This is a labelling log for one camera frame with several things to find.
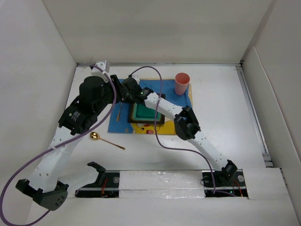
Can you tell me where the green square ceramic plate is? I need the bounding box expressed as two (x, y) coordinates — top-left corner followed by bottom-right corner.
(127, 103), (155, 124)

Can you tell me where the blue yellow Pikachu cloth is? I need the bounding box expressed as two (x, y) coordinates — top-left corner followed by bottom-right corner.
(107, 78), (196, 136)

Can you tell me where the gold fork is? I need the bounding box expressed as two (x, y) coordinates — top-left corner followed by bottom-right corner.
(116, 102), (123, 122)

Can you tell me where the gold spoon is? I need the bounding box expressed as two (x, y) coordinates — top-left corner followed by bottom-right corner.
(89, 132), (125, 150)

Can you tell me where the pink plastic cup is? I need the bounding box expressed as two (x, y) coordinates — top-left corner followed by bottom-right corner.
(175, 73), (190, 96)

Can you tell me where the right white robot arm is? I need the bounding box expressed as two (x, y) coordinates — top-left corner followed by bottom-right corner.
(120, 76), (238, 186)

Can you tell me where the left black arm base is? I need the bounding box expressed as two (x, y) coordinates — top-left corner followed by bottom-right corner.
(75, 162), (120, 198)

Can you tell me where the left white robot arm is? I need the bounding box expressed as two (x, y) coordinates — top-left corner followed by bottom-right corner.
(16, 75), (127, 211)

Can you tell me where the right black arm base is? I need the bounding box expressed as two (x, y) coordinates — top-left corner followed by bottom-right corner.
(200, 169), (248, 198)

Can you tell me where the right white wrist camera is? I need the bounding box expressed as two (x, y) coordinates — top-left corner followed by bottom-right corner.
(132, 75), (140, 84)

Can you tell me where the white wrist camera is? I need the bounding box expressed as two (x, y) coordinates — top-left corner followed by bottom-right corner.
(90, 60), (110, 82)
(132, 75), (140, 84)

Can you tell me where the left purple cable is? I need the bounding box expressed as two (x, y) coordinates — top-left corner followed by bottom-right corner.
(0, 65), (118, 226)

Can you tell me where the purple cable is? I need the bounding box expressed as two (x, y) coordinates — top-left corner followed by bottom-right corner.
(0, 65), (118, 226)
(128, 66), (218, 195)

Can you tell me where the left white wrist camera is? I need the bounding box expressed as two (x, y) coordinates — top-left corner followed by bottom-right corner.
(90, 60), (110, 82)

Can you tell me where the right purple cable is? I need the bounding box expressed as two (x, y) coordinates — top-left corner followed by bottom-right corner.
(128, 66), (218, 195)

